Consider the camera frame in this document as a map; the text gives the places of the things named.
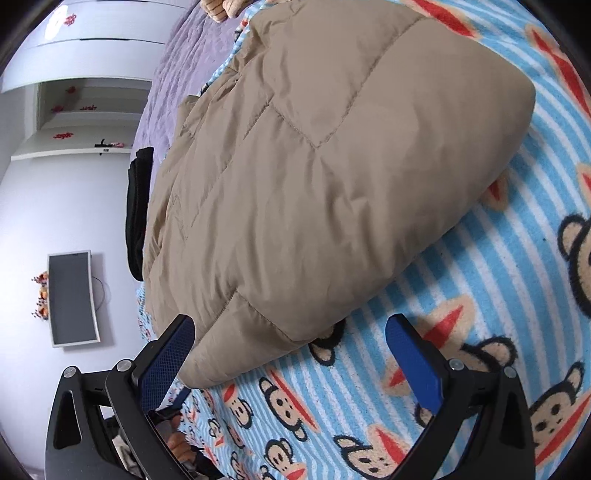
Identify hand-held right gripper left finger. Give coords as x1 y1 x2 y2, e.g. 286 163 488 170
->
45 315 197 480

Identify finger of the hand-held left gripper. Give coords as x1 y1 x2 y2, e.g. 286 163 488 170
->
170 387 193 412

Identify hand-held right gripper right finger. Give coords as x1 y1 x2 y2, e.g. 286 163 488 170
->
385 314 539 480

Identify beige puffer jacket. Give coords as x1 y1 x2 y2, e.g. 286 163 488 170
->
141 0 536 388

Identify person's left hand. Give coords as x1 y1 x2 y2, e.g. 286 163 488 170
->
168 431 192 462

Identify blue striped monkey print blanket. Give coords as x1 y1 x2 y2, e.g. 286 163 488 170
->
136 0 591 480

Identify small figurines on monitor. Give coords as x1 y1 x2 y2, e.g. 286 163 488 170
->
30 272 51 320

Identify black folded garment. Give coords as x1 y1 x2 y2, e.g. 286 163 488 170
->
124 147 155 281

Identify white door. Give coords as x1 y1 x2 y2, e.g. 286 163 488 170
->
9 78 155 161

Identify purple bed blanket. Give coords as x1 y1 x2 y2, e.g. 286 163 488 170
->
131 0 259 167

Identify white wardrobe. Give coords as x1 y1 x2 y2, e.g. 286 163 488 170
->
0 0 201 93

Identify beige striped fleece garment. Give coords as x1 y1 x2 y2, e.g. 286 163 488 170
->
201 0 259 23

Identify black monitor cable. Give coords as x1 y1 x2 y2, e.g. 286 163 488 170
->
91 275 110 306

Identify wall-mounted white-framed monitor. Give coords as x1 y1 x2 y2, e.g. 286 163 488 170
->
47 250 101 348

